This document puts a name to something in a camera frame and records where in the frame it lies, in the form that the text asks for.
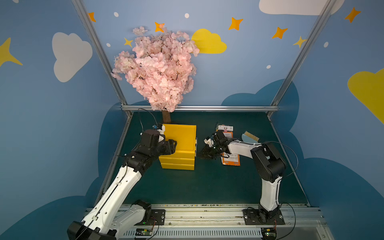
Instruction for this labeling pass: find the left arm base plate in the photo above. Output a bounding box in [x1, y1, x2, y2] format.
[135, 209, 166, 226]

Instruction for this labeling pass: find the pink hollyhock seed bag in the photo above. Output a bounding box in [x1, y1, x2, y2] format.
[217, 125, 234, 132]

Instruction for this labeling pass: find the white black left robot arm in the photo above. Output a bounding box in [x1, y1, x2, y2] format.
[67, 130, 177, 240]

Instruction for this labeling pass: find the aluminium frame rail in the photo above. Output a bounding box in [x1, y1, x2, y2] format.
[121, 104, 279, 113]

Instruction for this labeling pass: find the pink blossom artificial tree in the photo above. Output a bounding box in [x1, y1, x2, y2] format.
[111, 25, 200, 124]

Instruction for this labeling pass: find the orange bordered seed bag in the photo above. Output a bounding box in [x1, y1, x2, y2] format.
[223, 132, 234, 138]
[221, 153, 241, 167]

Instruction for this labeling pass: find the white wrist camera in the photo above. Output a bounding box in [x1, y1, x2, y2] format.
[204, 137, 215, 148]
[157, 124, 166, 143]

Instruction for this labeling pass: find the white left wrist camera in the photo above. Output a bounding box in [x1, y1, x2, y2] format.
[157, 124, 166, 143]

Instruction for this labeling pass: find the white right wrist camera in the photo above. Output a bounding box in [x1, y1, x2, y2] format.
[204, 137, 215, 148]

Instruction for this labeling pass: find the yellow plastic drawer cabinet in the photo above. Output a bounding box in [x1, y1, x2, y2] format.
[159, 124, 197, 171]

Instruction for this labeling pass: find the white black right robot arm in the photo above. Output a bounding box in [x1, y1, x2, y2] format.
[199, 130, 286, 224]

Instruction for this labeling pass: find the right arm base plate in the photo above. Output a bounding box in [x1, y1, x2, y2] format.
[242, 207, 285, 226]

